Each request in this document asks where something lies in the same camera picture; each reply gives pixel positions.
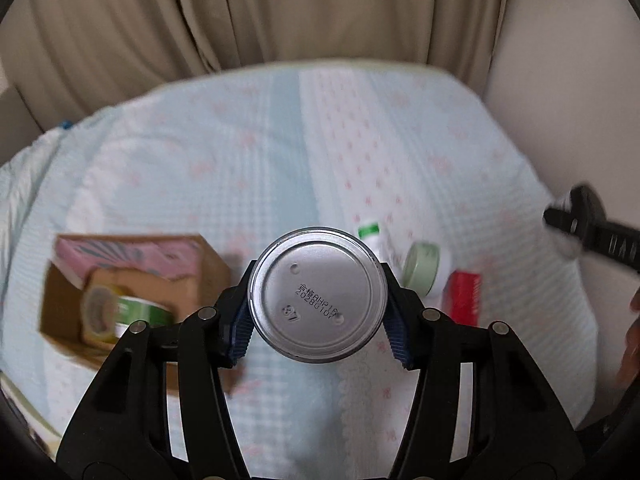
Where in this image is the light blue patterned blanket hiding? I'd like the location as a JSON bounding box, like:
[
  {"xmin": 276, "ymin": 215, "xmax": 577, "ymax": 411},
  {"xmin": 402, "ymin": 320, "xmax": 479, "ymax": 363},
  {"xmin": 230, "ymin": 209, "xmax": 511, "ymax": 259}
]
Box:
[{"xmin": 0, "ymin": 61, "xmax": 601, "ymax": 480}]

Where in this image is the beige curtain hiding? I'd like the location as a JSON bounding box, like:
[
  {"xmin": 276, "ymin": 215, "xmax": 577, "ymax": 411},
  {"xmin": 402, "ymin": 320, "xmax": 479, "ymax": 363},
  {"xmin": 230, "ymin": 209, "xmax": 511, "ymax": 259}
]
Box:
[{"xmin": 0, "ymin": 0, "xmax": 517, "ymax": 128}]

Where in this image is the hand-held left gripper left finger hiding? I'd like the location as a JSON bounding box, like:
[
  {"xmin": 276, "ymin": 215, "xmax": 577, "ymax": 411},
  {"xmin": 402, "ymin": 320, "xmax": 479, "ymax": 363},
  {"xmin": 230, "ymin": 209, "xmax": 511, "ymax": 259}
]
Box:
[{"xmin": 55, "ymin": 260, "xmax": 261, "ymax": 480}]

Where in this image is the pink striped carton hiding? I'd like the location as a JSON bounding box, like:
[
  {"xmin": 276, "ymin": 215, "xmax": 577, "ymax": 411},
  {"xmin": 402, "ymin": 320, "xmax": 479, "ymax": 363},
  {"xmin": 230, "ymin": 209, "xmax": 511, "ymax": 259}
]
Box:
[{"xmin": 53, "ymin": 237, "xmax": 203, "ymax": 287}]

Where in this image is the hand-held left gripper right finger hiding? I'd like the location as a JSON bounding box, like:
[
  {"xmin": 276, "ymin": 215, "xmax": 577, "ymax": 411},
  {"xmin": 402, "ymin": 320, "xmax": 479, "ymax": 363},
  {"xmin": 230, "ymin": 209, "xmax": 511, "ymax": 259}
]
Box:
[{"xmin": 380, "ymin": 262, "xmax": 586, "ymax": 480}]

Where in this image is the red carton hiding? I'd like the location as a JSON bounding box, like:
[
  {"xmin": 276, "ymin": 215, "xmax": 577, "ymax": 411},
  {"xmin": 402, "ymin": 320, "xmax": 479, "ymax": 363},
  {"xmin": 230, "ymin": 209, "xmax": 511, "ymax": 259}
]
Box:
[{"xmin": 440, "ymin": 269, "xmax": 484, "ymax": 329}]

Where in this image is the white jar green lid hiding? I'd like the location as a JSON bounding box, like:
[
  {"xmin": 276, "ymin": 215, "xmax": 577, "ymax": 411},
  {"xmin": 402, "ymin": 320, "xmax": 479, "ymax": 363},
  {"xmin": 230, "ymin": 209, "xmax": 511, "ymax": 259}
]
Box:
[{"xmin": 402, "ymin": 242, "xmax": 454, "ymax": 307}]

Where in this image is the person's right hand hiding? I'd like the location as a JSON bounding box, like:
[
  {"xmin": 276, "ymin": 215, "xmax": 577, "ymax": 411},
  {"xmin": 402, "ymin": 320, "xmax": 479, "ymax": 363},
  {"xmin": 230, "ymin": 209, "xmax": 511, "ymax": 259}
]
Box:
[{"xmin": 616, "ymin": 289, "xmax": 640, "ymax": 392}]

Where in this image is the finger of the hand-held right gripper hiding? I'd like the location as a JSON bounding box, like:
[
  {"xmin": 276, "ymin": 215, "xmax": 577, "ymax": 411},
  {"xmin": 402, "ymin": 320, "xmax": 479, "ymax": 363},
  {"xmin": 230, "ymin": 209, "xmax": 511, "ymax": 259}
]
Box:
[{"xmin": 543, "ymin": 185, "xmax": 607, "ymax": 251}]

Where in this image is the brown cardboard box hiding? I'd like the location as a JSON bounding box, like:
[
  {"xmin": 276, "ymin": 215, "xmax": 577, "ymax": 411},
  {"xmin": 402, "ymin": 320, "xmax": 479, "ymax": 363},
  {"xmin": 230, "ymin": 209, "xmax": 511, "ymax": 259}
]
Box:
[{"xmin": 39, "ymin": 232, "xmax": 242, "ymax": 397}]

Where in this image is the green label tin can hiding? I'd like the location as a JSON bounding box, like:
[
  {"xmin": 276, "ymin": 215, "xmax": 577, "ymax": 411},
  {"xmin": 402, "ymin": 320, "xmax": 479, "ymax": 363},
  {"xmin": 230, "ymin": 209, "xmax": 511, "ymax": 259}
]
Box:
[{"xmin": 80, "ymin": 284, "xmax": 177, "ymax": 347}]

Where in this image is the white bottle green cap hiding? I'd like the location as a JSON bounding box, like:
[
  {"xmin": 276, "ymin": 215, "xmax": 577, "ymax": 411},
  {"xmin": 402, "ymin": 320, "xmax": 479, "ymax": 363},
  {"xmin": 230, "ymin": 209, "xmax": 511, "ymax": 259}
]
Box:
[{"xmin": 357, "ymin": 219, "xmax": 407, "ymax": 272}]

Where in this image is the silver tin can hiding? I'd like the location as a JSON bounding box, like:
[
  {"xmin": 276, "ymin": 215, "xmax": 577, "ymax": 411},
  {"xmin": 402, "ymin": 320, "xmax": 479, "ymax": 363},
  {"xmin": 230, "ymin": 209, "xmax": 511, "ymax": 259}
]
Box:
[{"xmin": 247, "ymin": 227, "xmax": 390, "ymax": 365}]

